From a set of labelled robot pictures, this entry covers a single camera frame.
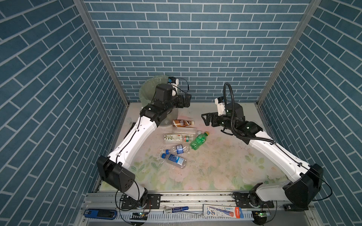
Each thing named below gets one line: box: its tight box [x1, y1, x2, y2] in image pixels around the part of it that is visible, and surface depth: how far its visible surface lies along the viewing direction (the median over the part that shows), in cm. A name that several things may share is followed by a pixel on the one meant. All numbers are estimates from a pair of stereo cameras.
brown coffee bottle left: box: [172, 119, 195, 128], surface depth 104 cm
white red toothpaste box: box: [203, 204, 244, 219], surface depth 71 cm
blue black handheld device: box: [83, 208, 118, 220], surface depth 70 cm
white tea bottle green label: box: [163, 133, 194, 145], surface depth 96 cm
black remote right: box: [282, 204, 309, 212], surface depth 72 cm
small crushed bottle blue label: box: [172, 144, 190, 155], surface depth 90 cm
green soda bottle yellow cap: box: [189, 131, 210, 151], surface depth 96 cm
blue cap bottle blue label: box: [161, 153, 188, 170], surface depth 86 cm
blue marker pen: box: [163, 206, 190, 214], surface depth 71 cm
